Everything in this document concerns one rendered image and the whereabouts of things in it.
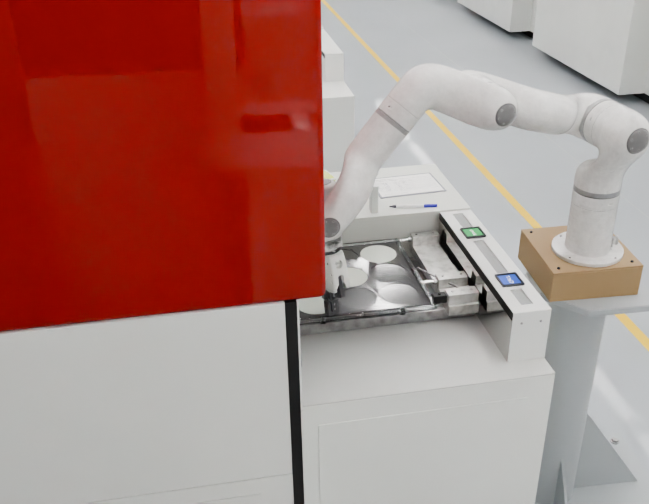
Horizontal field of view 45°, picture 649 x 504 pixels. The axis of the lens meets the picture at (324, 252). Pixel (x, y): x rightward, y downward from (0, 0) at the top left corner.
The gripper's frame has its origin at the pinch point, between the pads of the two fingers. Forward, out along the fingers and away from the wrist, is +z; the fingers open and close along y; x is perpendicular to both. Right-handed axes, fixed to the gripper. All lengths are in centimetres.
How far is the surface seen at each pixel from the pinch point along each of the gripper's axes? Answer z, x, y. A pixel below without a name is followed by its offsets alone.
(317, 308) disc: 1.6, 1.2, 4.3
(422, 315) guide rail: 9.3, -23.5, -6.8
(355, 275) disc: 0.7, -16.6, 10.9
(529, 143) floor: 64, -326, 202
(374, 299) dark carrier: 2.5, -12.7, -1.2
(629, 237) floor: 82, -255, 79
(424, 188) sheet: -9, -59, 28
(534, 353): 13.5, -32.8, -35.0
